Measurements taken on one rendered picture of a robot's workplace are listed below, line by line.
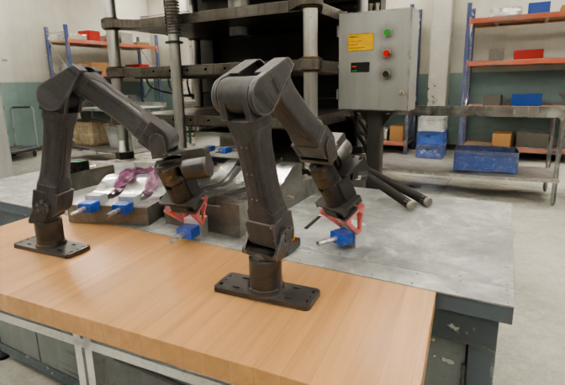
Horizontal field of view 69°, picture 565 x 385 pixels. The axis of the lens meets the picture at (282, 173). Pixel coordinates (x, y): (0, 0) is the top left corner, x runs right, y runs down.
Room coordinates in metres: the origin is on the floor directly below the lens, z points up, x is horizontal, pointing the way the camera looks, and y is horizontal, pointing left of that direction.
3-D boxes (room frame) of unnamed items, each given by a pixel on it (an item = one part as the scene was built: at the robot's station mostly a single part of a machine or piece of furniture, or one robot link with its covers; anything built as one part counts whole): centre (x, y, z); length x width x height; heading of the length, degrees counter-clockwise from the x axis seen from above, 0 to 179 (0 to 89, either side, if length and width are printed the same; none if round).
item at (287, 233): (0.73, 0.03, 0.90); 0.09 x 0.06 x 0.06; 54
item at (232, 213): (1.29, 0.11, 0.87); 0.50 x 0.26 x 0.14; 152
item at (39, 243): (0.97, 0.58, 0.84); 0.20 x 0.07 x 0.08; 66
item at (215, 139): (2.26, 0.21, 0.87); 0.50 x 0.27 x 0.17; 152
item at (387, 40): (1.81, -0.41, 0.74); 0.31 x 0.22 x 1.47; 62
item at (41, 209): (0.97, 0.57, 0.90); 0.09 x 0.06 x 0.06; 174
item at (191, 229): (0.98, 0.25, 0.83); 0.13 x 0.05 x 0.05; 160
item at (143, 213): (1.39, 0.46, 0.86); 0.50 x 0.26 x 0.11; 169
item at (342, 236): (0.93, -0.13, 0.83); 0.13 x 0.05 x 0.05; 123
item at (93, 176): (1.66, 0.83, 0.84); 0.20 x 0.15 x 0.07; 152
